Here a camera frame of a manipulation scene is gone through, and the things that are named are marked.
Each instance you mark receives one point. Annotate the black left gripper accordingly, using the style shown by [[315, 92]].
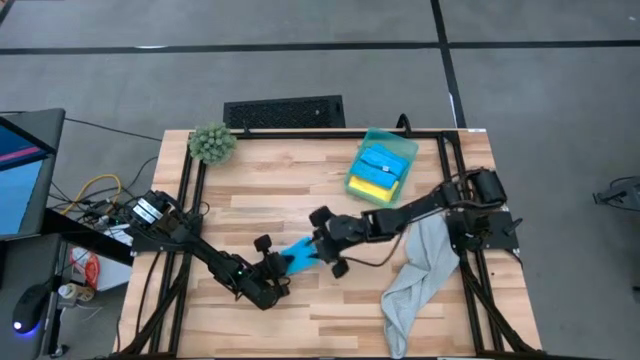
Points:
[[277, 270]]

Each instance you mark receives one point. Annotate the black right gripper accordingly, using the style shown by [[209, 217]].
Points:
[[345, 232]]

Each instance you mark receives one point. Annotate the blue microfiber towel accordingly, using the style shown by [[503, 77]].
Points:
[[380, 160], [302, 260]]

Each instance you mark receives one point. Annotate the yellow microfiber towel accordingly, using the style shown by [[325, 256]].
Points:
[[370, 190]]

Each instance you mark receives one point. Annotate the grey waffle-weave towel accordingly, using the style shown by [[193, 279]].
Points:
[[425, 270]]

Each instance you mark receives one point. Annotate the translucent green plastic bin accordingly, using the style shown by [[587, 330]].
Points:
[[390, 139]]

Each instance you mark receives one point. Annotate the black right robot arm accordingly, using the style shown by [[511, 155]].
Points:
[[400, 217]]

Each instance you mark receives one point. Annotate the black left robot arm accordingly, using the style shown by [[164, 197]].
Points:
[[215, 260]]

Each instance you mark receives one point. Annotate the black floor vent grille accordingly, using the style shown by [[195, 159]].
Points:
[[285, 112]]

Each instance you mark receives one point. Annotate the white storage box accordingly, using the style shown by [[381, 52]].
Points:
[[115, 265]]

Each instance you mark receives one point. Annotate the red and white bag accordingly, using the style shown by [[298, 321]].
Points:
[[90, 270]]

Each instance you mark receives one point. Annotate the beige tape roll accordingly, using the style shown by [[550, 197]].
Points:
[[75, 292]]

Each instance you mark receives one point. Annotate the black computer mouse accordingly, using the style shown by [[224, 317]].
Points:
[[31, 310]]

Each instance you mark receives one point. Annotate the dark grey desk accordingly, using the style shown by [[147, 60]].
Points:
[[20, 260]]

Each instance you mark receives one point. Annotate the computer monitor with blue screen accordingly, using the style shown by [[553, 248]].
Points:
[[20, 190]]

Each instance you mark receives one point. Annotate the black floor stand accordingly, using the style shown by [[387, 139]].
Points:
[[620, 192]]

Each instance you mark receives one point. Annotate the black aluminium table frame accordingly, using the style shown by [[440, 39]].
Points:
[[300, 134]]

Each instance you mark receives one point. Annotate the black clamp mount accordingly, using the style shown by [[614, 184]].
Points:
[[404, 122]]

